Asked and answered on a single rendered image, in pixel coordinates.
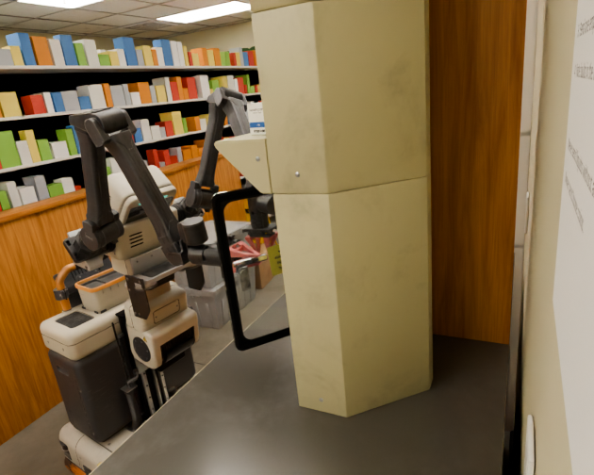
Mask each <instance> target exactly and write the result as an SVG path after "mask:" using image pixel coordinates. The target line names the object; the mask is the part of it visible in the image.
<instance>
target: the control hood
mask: <svg viewBox="0 0 594 475"><path fill-rule="evenodd" d="M214 145H215V147H216V149H217V150H218V151H219V152H220V153H221V154H222V155H223V156H224V157H225V158H226V159H227V160H228V161H229V162H230V163H231V164H232V165H233V166H234V167H235V168H236V169H237V170H238V171H239V172H240V173H241V174H242V175H243V176H244V177H245V178H246V179H247V180H248V181H249V182H250V183H251V184H252V185H253V186H254V187H255V188H257V189H258V190H259V191H260V192H262V193H263V194H273V192H272V178H271V169H270V161H269V154H268V146H267V139H266V134H265V135H251V133H250V134H246V135H241V136H237V137H233V138H230V139H223V140H219V141H215V143H214Z"/></svg>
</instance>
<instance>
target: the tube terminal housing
mask: <svg viewBox="0 0 594 475"><path fill-rule="evenodd" d="M251 17H252V25H253V32H254V40H255V48H256V62H257V70H258V78H259V86H260V93H261V101H262V108H263V116H264V123H265V131H266V139H267V146H268V154H269V161H270V169H271V178H272V192H273V193H274V195H273V201H274V209H275V217H276V224H277V232H278V239H279V247H280V254H281V262H282V270H283V277H284V285H285V293H286V301H287V309H288V316H289V330H290V338H291V346H292V353H293V361H294V368H295V376H296V384H297V391H298V399H299V406H303V407H306V408H310V409H314V410H318V411H323V412H326V413H330V414H334V415H338V416H342V417H346V418H347V417H350V416H353V415H356V414H359V413H362V412H365V411H368V410H371V409H373V408H376V407H379V406H382V405H385V404H387V403H390V402H393V401H397V400H400V399H403V398H406V397H409V396H412V395H415V394H418V393H421V392H423V391H426V390H429V389H430V386H431V383H432V381H433V322H432V227H431V173H430V171H431V143H430V49H429V0H326V1H311V2H306V3H302V4H297V5H293V6H288V7H283V8H275V9H271V10H266V11H261V12H257V13H253V14H251Z"/></svg>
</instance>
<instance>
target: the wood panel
mask: <svg viewBox="0 0 594 475"><path fill-rule="evenodd" d="M526 11H527V0H429V49H430V143H431V171H430V173H431V227H432V322H433V334H435V335H442V336H454V337H461V338H467V339H474V340H482V341H488V342H495V343H502V344H508V345H509V337H510V320H511V302H512V283H513V265H514V247H515V229H516V211H517V192H518V174H519V156H520V121H521V102H522V84H523V66H524V48H525V30H526Z"/></svg>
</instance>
